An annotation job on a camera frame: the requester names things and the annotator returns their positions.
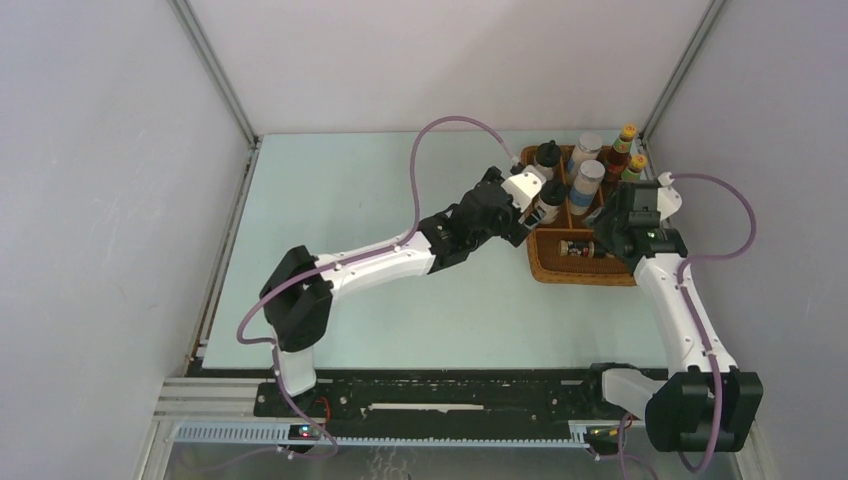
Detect yellow-cap sauce bottle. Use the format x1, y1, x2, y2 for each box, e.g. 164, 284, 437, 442
620, 154, 648, 182
602, 123, 639, 184

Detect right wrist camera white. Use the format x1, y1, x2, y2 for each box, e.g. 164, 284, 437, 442
657, 172, 682, 221

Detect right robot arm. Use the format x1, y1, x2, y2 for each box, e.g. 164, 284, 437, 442
581, 181, 764, 455

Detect blue-label silver-lid jar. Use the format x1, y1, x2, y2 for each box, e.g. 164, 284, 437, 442
569, 160, 605, 216
565, 132, 603, 185

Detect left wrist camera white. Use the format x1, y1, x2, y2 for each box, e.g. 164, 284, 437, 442
501, 164, 547, 213

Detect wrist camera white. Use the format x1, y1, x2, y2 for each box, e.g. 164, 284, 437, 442
501, 164, 547, 213
657, 172, 682, 221

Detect aluminium corner frame right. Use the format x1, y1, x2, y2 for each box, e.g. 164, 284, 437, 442
641, 0, 731, 145

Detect black-spout-lid jar white beads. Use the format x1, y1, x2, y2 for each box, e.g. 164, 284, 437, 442
536, 179, 568, 225

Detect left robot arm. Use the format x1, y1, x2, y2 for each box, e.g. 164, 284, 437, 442
260, 166, 545, 417

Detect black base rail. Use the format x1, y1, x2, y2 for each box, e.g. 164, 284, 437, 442
253, 368, 624, 443

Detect aluminium corner frame left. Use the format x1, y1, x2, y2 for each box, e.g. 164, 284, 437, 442
168, 0, 260, 149

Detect black-lid spice jar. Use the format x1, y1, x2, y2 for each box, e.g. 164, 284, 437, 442
558, 240, 610, 258

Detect large black-lid jar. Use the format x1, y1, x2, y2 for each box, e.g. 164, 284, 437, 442
534, 140, 562, 181

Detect aluminium corner frame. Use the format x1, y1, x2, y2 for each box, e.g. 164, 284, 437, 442
641, 0, 731, 145
168, 0, 260, 149

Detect wicker divided basket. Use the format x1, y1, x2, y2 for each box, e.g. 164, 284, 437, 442
520, 144, 647, 287

